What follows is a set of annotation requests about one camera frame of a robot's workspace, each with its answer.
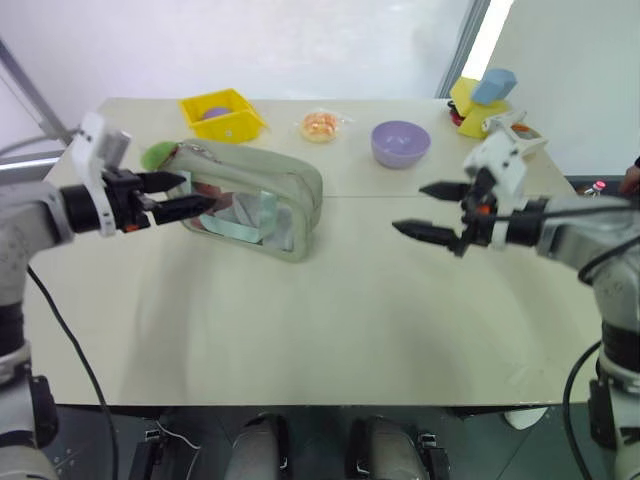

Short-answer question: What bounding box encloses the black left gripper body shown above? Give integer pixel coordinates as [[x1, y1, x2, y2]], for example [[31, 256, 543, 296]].
[[102, 168, 153, 234]]

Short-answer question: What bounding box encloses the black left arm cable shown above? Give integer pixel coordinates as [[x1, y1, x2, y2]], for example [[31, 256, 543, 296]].
[[26, 264, 120, 480]]

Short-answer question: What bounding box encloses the clear packet of orange snacks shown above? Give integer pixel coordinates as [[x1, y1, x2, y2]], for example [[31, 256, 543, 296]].
[[298, 110, 350, 145]]

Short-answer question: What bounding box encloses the white device with display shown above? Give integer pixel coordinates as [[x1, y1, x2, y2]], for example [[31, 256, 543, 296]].
[[481, 109, 550, 161]]

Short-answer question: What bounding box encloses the grey metal frame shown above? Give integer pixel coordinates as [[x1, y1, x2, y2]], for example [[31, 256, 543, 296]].
[[0, 35, 81, 174]]

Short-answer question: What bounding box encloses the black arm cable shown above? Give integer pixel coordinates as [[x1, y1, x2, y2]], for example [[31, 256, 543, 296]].
[[487, 199, 640, 480], [26, 264, 120, 480]]

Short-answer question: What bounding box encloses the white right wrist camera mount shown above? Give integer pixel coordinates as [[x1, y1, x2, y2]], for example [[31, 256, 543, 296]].
[[463, 130, 529, 251]]

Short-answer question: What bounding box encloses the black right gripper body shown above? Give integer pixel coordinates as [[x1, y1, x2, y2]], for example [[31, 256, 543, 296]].
[[451, 168, 497, 259]]

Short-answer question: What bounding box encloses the dark rounded grey shape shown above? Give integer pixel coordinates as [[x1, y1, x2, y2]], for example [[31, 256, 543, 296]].
[[230, 411, 292, 480]]

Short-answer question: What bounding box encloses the thin white cable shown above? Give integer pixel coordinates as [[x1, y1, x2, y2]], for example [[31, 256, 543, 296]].
[[153, 418, 202, 451]]

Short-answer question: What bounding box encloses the blue hexagonal block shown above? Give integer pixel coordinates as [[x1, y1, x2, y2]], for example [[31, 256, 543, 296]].
[[471, 68, 518, 107]]

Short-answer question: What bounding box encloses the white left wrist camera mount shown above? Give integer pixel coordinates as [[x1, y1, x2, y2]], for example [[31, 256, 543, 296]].
[[71, 112, 133, 239]]

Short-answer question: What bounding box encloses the yellow plastic bin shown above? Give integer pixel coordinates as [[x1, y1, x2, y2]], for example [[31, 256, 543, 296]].
[[179, 88, 267, 145]]

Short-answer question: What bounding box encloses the clear green-trimmed pouch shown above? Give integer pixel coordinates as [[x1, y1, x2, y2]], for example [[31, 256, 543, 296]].
[[172, 139, 324, 264]]

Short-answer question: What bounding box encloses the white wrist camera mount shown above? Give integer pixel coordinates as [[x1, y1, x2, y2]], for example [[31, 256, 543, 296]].
[[71, 112, 133, 239], [463, 130, 529, 251]]

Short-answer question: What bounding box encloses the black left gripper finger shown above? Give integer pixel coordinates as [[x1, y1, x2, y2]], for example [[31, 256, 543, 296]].
[[135, 171, 189, 195], [148, 194, 218, 227]]

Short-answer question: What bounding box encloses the white round foot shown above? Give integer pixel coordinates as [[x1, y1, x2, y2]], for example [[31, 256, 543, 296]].
[[503, 406, 550, 432]]

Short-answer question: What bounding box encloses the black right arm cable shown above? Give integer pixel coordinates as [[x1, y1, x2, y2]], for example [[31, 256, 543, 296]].
[[487, 199, 640, 480]]

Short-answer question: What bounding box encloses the green round fuzzy pad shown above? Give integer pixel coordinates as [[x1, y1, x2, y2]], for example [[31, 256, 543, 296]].
[[139, 141, 180, 169]]

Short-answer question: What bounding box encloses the purple plastic bowl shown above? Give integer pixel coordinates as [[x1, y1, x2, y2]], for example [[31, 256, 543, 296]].
[[370, 119, 433, 170]]

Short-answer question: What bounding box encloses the grey window post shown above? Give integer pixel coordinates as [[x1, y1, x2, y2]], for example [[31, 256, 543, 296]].
[[433, 0, 494, 100]]

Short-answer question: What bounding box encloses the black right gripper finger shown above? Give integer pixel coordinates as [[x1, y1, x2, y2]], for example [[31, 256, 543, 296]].
[[391, 219, 460, 250], [418, 181, 475, 203]]

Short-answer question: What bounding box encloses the person's dark sleeve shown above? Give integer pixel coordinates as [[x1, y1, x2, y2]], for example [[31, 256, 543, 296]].
[[618, 154, 640, 197]]

